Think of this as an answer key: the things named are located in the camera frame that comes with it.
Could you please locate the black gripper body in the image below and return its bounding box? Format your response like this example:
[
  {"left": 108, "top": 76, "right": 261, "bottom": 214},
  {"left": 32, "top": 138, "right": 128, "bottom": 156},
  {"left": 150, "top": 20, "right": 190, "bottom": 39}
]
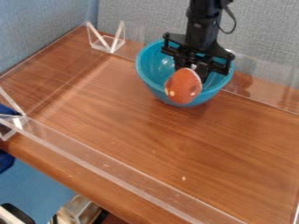
[{"left": 162, "top": 8, "right": 236, "bottom": 75}]

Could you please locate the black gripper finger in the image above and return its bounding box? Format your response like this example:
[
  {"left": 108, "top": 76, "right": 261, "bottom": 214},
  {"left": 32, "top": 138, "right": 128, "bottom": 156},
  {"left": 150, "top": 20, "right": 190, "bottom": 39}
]
[
  {"left": 174, "top": 57, "right": 192, "bottom": 70},
  {"left": 195, "top": 65, "right": 212, "bottom": 83}
]

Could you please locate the brown white toy mushroom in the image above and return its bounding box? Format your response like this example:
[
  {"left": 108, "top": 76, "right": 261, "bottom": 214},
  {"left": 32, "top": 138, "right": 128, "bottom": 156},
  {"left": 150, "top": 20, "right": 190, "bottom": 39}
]
[{"left": 163, "top": 67, "right": 202, "bottom": 104}]

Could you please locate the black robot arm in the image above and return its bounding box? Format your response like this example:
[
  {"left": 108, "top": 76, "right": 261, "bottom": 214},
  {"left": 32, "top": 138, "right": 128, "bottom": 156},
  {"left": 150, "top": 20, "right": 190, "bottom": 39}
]
[{"left": 162, "top": 0, "right": 238, "bottom": 82}]

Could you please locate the blue plastic bowl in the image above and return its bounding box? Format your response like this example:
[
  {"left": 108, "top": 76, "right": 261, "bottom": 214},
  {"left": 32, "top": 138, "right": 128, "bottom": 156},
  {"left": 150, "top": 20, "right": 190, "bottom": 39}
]
[{"left": 135, "top": 38, "right": 235, "bottom": 107}]

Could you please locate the clear acrylic back barrier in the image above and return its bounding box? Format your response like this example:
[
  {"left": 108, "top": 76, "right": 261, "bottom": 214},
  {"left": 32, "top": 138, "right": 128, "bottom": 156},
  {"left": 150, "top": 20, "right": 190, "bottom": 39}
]
[{"left": 116, "top": 23, "right": 299, "bottom": 115}]

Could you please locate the clear acrylic barrier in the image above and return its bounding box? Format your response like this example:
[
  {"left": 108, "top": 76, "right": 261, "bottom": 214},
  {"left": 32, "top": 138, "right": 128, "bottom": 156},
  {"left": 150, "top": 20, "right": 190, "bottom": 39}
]
[
  {"left": 15, "top": 116, "right": 246, "bottom": 224},
  {"left": 116, "top": 23, "right": 299, "bottom": 115}
]

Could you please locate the clear acrylic front barrier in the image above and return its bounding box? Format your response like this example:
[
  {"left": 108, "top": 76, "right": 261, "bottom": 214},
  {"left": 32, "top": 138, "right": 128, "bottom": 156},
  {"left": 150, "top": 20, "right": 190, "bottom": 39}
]
[{"left": 15, "top": 116, "right": 246, "bottom": 224}]

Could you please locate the blue cloth object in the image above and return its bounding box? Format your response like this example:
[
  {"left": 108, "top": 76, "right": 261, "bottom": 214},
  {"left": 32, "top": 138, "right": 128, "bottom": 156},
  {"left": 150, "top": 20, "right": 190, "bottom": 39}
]
[{"left": 0, "top": 103, "right": 20, "bottom": 174}]

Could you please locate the metal object under table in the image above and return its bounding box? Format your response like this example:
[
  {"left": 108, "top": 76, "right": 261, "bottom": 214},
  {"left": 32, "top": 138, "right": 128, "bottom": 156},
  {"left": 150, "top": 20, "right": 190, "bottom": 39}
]
[{"left": 48, "top": 195, "right": 103, "bottom": 224}]

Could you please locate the black white object bottom-left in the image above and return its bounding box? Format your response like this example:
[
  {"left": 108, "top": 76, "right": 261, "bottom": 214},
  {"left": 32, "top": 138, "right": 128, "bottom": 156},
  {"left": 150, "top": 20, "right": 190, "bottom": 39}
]
[{"left": 0, "top": 203, "right": 36, "bottom": 224}]

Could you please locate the black cable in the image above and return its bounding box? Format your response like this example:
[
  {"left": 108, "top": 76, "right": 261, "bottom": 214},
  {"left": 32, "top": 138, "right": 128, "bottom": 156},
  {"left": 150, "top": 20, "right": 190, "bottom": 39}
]
[{"left": 216, "top": 3, "right": 239, "bottom": 35}]

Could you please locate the clear acrylic corner bracket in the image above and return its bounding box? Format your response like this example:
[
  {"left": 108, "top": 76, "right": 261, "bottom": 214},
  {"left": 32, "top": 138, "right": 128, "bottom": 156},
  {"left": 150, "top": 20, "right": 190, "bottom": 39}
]
[{"left": 86, "top": 22, "right": 127, "bottom": 54}]

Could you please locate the clear acrylic left bracket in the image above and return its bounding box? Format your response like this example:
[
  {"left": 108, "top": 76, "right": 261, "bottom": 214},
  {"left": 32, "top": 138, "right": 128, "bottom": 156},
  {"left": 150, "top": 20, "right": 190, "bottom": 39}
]
[{"left": 0, "top": 87, "right": 27, "bottom": 141}]

